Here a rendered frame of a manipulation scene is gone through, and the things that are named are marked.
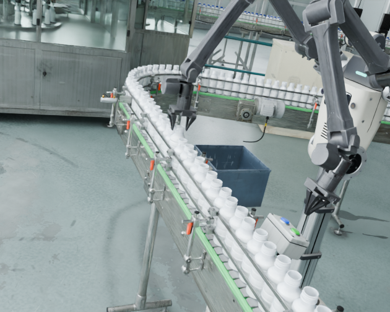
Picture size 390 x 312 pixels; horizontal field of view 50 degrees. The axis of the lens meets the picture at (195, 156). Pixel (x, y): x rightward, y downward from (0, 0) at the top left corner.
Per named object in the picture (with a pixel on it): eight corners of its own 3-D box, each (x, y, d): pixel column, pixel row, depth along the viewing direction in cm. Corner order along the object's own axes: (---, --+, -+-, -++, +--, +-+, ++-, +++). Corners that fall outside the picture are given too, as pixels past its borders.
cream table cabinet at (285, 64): (323, 129, 639) (347, 51, 593) (337, 143, 582) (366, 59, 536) (253, 117, 627) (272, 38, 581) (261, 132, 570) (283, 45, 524)
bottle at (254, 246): (234, 273, 124) (247, 226, 117) (252, 271, 126) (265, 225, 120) (244, 287, 119) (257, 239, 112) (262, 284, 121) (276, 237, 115)
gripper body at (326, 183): (324, 198, 120) (338, 176, 118) (303, 181, 128) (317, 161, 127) (338, 203, 123) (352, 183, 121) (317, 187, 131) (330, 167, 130)
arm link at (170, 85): (199, 69, 161) (190, 64, 168) (170, 66, 156) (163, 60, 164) (193, 99, 165) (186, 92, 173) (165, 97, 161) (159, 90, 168)
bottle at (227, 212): (221, 235, 141) (231, 192, 134) (234, 244, 137) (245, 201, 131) (208, 240, 137) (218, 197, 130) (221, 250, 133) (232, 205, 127)
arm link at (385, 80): (408, 72, 143) (393, 75, 148) (395, 55, 138) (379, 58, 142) (402, 95, 141) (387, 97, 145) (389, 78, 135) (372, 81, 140)
